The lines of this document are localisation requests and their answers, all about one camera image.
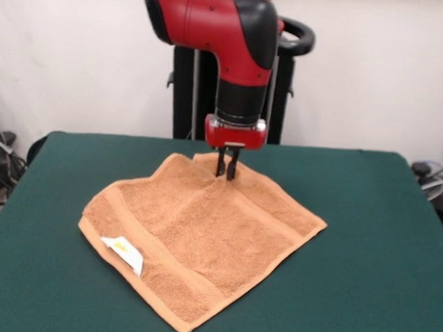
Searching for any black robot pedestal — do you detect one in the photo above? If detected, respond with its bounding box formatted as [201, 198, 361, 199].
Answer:
[162, 9, 318, 148]

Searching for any orange terry towel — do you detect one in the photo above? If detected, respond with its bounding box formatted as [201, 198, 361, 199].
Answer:
[72, 146, 332, 332]

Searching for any dark green table cloth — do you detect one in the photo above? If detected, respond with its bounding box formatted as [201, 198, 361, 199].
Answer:
[0, 127, 443, 332]

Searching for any small black oval device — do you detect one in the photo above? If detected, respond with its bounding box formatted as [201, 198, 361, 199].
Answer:
[410, 162, 433, 177]

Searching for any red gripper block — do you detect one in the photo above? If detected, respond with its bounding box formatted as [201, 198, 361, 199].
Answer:
[201, 113, 269, 183]

